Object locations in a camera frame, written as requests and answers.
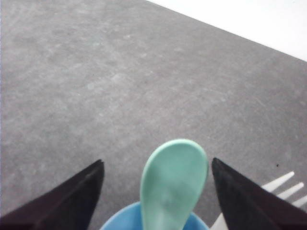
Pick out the light blue plastic cup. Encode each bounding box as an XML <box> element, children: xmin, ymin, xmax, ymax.
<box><xmin>100</xmin><ymin>202</ymin><xmax>210</xmax><ymax>230</ymax></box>

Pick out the mint green plastic spoon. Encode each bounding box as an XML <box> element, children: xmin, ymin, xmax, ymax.
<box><xmin>140</xmin><ymin>138</ymin><xmax>209</xmax><ymax>230</ymax></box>

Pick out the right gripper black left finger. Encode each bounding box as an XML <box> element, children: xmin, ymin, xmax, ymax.
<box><xmin>0</xmin><ymin>160</ymin><xmax>104</xmax><ymax>230</ymax></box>

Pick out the white plastic fork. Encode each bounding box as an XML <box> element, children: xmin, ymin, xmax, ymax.
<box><xmin>210</xmin><ymin>171</ymin><xmax>305</xmax><ymax>230</ymax></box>

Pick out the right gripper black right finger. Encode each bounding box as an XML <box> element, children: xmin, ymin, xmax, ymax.
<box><xmin>212</xmin><ymin>158</ymin><xmax>307</xmax><ymax>230</ymax></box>

